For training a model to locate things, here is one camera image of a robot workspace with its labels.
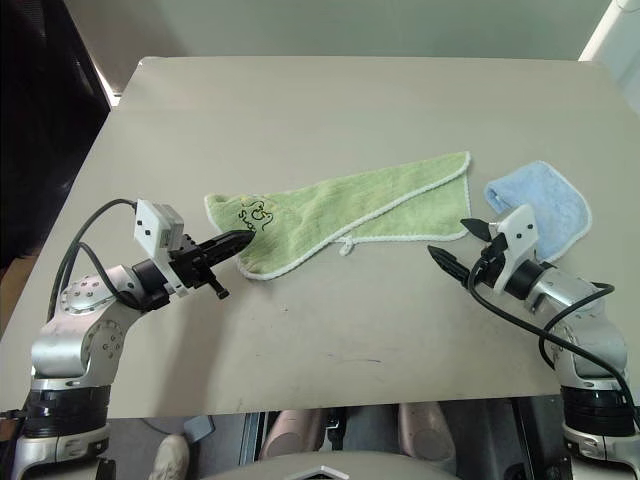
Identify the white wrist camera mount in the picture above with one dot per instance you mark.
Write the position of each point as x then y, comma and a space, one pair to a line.
147, 225
520, 235

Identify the grey foot pedal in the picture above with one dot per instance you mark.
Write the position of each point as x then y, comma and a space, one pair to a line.
199, 429

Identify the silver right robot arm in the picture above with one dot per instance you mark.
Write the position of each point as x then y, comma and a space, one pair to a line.
580, 320

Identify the white pillar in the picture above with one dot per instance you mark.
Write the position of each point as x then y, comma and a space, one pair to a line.
617, 45

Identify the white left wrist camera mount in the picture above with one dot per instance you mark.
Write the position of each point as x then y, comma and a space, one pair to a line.
147, 225

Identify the light blue folded towel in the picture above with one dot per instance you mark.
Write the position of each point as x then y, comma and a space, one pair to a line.
545, 200

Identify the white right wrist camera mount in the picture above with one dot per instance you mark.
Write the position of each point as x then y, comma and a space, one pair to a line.
520, 235

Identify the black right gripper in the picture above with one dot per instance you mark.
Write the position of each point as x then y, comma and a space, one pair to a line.
492, 257

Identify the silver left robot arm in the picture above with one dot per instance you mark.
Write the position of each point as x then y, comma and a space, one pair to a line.
75, 340

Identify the silver robot torso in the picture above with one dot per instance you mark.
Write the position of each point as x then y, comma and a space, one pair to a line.
325, 467

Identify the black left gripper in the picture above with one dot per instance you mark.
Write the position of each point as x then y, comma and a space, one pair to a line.
187, 262

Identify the green towel with white trim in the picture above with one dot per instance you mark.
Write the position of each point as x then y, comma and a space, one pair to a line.
350, 215

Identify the dark cabinet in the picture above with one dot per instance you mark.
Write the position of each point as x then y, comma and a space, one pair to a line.
45, 125

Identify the pinkish rounded shape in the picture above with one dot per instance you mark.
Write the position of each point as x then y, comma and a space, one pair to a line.
425, 430
292, 432

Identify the white shoe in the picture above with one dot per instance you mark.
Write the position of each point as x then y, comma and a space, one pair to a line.
170, 457

